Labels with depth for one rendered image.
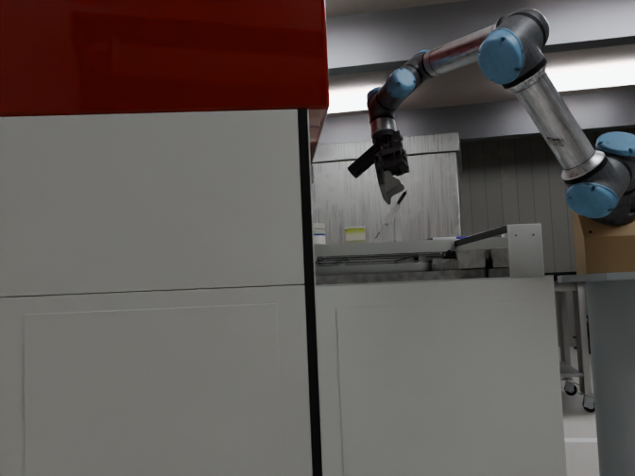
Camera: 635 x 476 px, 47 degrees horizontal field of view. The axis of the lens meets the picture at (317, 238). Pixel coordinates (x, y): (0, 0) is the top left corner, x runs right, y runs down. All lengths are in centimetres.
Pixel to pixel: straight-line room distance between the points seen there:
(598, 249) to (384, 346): 64
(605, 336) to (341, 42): 433
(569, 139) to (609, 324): 53
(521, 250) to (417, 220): 474
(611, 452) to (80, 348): 138
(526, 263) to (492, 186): 779
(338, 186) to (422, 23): 177
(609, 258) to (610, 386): 34
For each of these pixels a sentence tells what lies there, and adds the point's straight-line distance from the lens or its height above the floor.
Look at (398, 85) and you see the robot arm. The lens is 205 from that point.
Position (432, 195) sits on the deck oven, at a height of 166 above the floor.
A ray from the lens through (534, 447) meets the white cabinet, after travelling 197.
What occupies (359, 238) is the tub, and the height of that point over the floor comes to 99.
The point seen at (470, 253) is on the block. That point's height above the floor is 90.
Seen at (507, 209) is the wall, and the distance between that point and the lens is 974.
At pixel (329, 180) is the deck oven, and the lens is 686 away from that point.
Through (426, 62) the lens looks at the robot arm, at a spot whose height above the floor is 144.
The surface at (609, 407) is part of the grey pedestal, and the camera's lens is 212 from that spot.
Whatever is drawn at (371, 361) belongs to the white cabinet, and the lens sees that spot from 184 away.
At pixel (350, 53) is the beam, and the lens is 599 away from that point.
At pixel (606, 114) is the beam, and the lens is 925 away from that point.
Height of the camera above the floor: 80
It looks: 4 degrees up
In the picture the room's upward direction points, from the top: 2 degrees counter-clockwise
